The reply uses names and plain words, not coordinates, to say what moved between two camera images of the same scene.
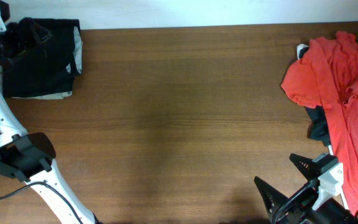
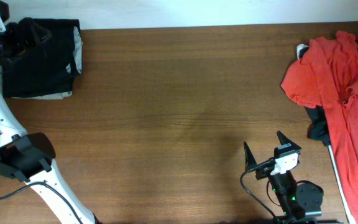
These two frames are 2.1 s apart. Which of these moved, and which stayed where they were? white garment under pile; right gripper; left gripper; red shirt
Moved: right gripper
Stayed: white garment under pile; red shirt; left gripper
